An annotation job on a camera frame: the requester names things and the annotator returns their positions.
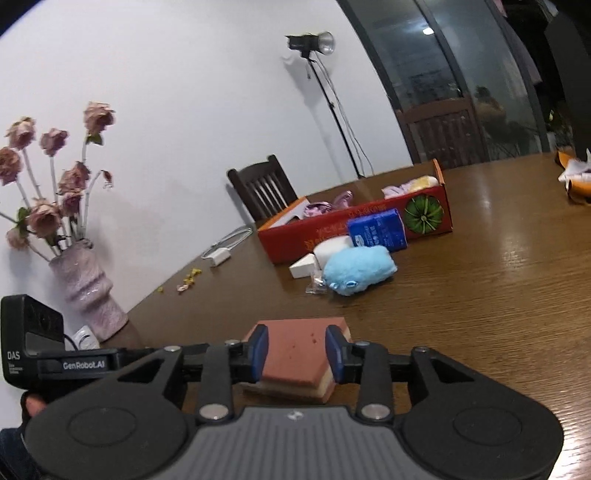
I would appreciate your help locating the small snack wrapper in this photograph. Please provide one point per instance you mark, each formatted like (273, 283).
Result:
(317, 285)

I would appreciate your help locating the yellow white sheep plush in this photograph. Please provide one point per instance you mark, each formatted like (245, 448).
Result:
(422, 183)

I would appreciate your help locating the pink layered sponge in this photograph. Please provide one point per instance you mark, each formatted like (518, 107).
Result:
(296, 365)

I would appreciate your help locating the lavender fuzzy headband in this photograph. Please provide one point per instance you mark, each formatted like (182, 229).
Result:
(397, 191)

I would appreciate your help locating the pink ribbed vase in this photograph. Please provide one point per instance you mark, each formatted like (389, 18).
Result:
(88, 289)

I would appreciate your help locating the dark wooden chair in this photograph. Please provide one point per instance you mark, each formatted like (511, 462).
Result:
(446, 130)
(263, 188)

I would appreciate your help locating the black bag with garment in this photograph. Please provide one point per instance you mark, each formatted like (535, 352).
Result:
(573, 62)

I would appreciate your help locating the orange white wrapper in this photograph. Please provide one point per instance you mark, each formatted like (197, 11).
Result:
(576, 177)

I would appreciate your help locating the white wedge eraser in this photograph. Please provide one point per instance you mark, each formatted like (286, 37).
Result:
(304, 267)

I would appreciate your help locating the studio light on stand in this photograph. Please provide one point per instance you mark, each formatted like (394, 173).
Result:
(312, 47)

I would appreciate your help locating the purple satin bow scrunchie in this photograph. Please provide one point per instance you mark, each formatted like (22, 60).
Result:
(341, 202)

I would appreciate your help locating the light blue plush toy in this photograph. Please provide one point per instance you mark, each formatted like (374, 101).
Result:
(354, 270)

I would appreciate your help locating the dried pink roses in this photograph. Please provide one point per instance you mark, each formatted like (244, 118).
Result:
(53, 216)

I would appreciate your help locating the dark wooden chair left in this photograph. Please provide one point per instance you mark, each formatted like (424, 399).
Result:
(263, 188)

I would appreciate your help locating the sliding glass door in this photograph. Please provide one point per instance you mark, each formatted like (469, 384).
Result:
(495, 52)

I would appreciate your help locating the red cardboard box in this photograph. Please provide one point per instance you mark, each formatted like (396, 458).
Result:
(289, 235)

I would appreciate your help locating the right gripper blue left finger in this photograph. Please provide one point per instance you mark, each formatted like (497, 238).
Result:
(217, 368)

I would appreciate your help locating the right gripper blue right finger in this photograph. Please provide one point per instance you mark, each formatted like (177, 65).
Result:
(374, 369)

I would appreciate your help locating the white charger with cable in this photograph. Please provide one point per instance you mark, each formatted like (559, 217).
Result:
(221, 250)

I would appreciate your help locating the dark wooden chair back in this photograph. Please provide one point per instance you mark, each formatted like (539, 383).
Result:
(446, 130)

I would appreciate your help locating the wall socket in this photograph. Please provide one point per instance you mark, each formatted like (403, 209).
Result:
(84, 339)

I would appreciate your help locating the blue tissue pack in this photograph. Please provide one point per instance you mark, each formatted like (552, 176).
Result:
(381, 229)

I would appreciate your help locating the scattered flower petals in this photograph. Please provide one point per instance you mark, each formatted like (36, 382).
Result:
(180, 281)

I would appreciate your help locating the person's left hand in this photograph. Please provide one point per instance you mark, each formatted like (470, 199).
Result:
(31, 405)

